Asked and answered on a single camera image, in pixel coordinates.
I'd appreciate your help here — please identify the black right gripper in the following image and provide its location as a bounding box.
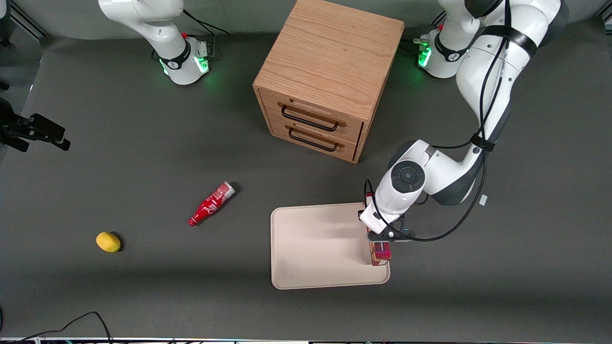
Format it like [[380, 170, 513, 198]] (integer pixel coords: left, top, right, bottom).
[[0, 98, 71, 152]]

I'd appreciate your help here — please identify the red plaid cookie box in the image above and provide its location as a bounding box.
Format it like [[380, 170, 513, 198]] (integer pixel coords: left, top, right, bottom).
[[365, 192, 393, 267]]

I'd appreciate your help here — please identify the cream plastic tray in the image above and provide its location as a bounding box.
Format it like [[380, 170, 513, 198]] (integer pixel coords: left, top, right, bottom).
[[270, 203, 391, 290]]

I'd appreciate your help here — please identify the yellow lemon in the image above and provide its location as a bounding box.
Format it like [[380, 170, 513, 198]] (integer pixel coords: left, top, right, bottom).
[[96, 232, 121, 253]]

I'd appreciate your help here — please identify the red cola bottle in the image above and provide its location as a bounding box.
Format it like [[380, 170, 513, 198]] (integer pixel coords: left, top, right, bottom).
[[187, 181, 236, 227]]

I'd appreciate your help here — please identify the wooden two-drawer cabinet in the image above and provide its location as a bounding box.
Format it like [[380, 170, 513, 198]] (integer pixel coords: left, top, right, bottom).
[[253, 0, 405, 164]]

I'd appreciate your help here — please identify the aluminium frame rail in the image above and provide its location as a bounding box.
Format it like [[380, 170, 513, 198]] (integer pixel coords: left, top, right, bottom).
[[9, 0, 48, 39]]

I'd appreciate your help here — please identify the black drawer handle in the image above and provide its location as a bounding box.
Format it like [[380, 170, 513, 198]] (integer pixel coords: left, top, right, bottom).
[[288, 128, 338, 152], [281, 106, 339, 132]]

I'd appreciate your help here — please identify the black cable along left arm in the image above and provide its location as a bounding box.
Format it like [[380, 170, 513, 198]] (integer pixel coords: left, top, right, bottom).
[[363, 0, 511, 242]]

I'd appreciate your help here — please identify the black cable at table edge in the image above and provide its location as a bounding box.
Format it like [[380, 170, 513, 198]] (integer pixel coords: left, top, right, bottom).
[[0, 312, 113, 344]]

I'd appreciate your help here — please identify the black cable at right arm base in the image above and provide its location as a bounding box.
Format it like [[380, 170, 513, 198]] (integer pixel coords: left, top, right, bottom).
[[183, 9, 231, 37]]

